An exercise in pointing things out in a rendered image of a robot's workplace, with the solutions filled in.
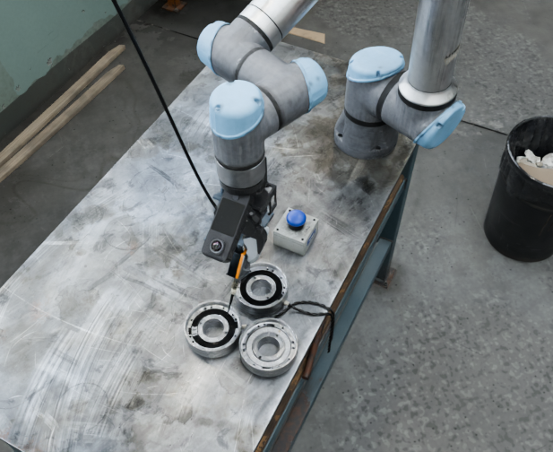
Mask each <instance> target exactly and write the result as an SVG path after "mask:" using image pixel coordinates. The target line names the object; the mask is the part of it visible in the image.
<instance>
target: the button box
mask: <svg viewBox="0 0 553 452"><path fill-rule="evenodd" d="M292 210H294V209H291V208H288V209H287V211H286V212H285V214H283V216H282V217H281V219H280V221H279V222H278V224H277V226H276V227H275V229H274V230H273V244H274V245H276V246H279V247H281V248H285V249H287V250H289V251H292V252H294V253H296V254H299V255H301V256H304V255H305V254H306V252H307V250H308V248H309V246H310V245H311V243H312V241H313V240H314V238H315V236H316V234H317V232H318V221H319V219H317V218H315V217H313V216H310V215H307V214H306V217H307V219H306V222H305V223H304V224H303V225H302V226H299V227H293V226H291V225H289V224H288V223H287V220H286V216H287V214H288V213H289V212H290V211H292Z"/></svg>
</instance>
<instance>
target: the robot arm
mask: <svg viewBox="0 0 553 452"><path fill-rule="evenodd" d="M317 1H318V0H253V1H252V2H251V3H250V4H249V5H248V6H247V7H246V8H245V9H244V11H243V12H242V13H241V14H240V15H239V16H238V17H237V18H236V19H235V20H234V21H233V22H232V23H227V22H220V21H218V22H215V23H213V24H209V25H208V26H207V27H206V28H205V29H204V30H203V32H202V33H201V35H200V37H199V39H198V43H197V53H198V56H199V58H200V60H201V61H202V62H203V63H204V64H205V65H207V66H208V67H209V68H210V69H211V70H212V71H213V72H214V73H215V74H216V75H218V76H220V77H222V78H223V79H224V80H226V81H227V82H226V83H223V84H221V85H220V86H218V87H217V88H216V89H215V90H214V91H213V92H212V95H211V97H210V103H209V104H210V107H209V113H210V116H209V122H210V127H211V130H212V140H213V147H214V154H215V160H216V168H217V174H218V177H219V181H220V186H221V187H222V188H223V189H224V192H223V195H222V196H221V200H220V202H219V203H218V205H217V206H216V209H215V211H214V212H213V213H214V217H213V220H212V224H211V227H210V229H209V231H208V234H207V236H206V239H205V241H204V243H203V247H202V253H203V254H204V255H205V256H207V257H209V258H212V259H214V260H217V261H219V262H222V263H228V262H230V261H231V259H232V257H233V255H234V252H235V250H236V249H238V241H239V239H240V236H241V234H244V235H245V237H244V238H243V240H244V244H245V245H246V248H247V251H246V254H247V261H248V262H250V263H254V262H255V261H257V259H258V258H259V256H260V255H261V253H262V251H263V247H264V245H265V243H266V240H267V237H268V234H269V227H267V226H266V227H265V228H264V226H262V225H261V223H262V219H263V217H264V216H265V214H266V213H267V206H268V205H269V212H270V214H272V212H273V210H274V209H275V207H276V206H277V186H276V185H274V184H272V183H269V182H268V181H267V158H266V157H265V150H264V141H265V139H266V138H268V137H270V136H271V135H273V134H275V133H276V132H278V131H279V130H281V129H282V128H283V127H285V126H287V125H288V124H290V123H291V122H293V121H294V120H296V119H297V118H299V117H301V116H303V115H304V114H307V113H309V112H310V110H311V109H312V108H314V107H315V106H316V105H318V104H319V103H320V102H322V101H323V100H324V99H325V97H326V95H327V92H328V83H327V79H326V76H325V74H324V71H323V69H322V68H321V67H320V65H319V64H318V63H317V62H316V61H314V60H313V59H311V58H308V57H301V58H299V59H297V60H292V61H291V62H290V63H289V64H288V63H286V62H285V61H283V60H282V59H280V58H279V57H277V56H275V55H274V54H273V53H272V52H271V51H272V50H273V49H274V48H275V47H276V46H277V45H278V44H279V43H280V42H281V40H282V39H283V38H284V37H285V36H286V35H287V34H288V33H289V32H290V31H291V30H292V28H293V27H294V26H295V25H296V24H297V23H298V22H299V21H300V20H301V19H302V18H303V16H304V15H305V14H306V13H307V12H308V11H309V10H310V9H311V8H312V7H313V6H314V4H315V3H316V2H317ZM469 4H470V0H419V5H418V11H417V18H416V23H415V30H414V36H413V41H412V48H411V53H410V65H409V70H408V71H407V70H406V69H404V68H403V67H404V66H405V62H404V59H403V55H402V54H401V53H400V52H399V51H397V50H396V49H393V48H388V47H371V48H364V49H362V50H360V51H359V52H357V53H356V54H355V55H354V56H353V57H352V58H351V59H350V62H349V68H348V71H347V73H346V76H347V83H346V92H345V101H344V110H343V111H342V113H341V115H340V117H339V119H338V120H337V122H336V125H335V128H334V141H335V143H336V145H337V146H338V147H339V149H340V150H342V151H343V152H344V153H346V154H348V155H349V156H351V157H354V158H357V159H361V160H374V159H379V158H382V157H384V156H386V155H388V154H389V153H390V152H392V151H393V149H394V148H395V146H396V144H397V141H398V135H399V133H401V134H403V135H405V136H406V137H408V138H409V139H411V140H412V141H413V142H414V143H417V144H418V145H420V146H422V147H424V148H426V149H433V148H435V147H437V146H438V145H439V144H441V143H442V142H443V141H444V140H445V139H446V138H447V137H448V136H449V135H450V134H451V133H452V132H453V131H454V129H455V128H456V127H457V126H458V124H459V123H460V121H461V119H462V117H463V115H464V112H465V105H464V104H463V103H462V101H461V100H457V99H456V95H457V92H458V84H457V81H456V80H455V78H454V77H453V75H454V68H455V64H456V60H457V56H458V52H459V47H460V44H461V40H462V33H463V28H464V24H465V21H466V16H467V12H468V8H469ZM266 187H267V188H269V187H271V188H272V189H271V191H270V192H269V193H268V191H267V190H265V188H266ZM273 196H274V203H273V205H272V197H273Z"/></svg>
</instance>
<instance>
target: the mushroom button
mask: <svg viewBox="0 0 553 452"><path fill-rule="evenodd" d="M306 219H307V217H306V215H305V214H304V213H303V212H302V211H300V210H292V211H290V212H289V213H288V214H287V216H286V220H287V223H288V224H289V225H291V226H293V227H299V226H302V225H303V224H304V223H305V222H306Z"/></svg>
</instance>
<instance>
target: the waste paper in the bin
mask: <svg viewBox="0 0 553 452"><path fill-rule="evenodd" d="M524 154H525V155H526V157H523V156H520V157H517V158H516V162H517V163H518V164H519V165H520V166H521V167H522V169H524V170H525V171H526V172H527V173H529V174H530V175H531V176H533V177H534V178H536V179H538V180H540V181H542V182H544V183H546V184H549V185H551V186H553V153H550V154H548V155H546V156H545V157H543V158H542V161H540V157H537V156H535V155H534V154H533V153H532V151H530V150H526V151H525V153H524Z"/></svg>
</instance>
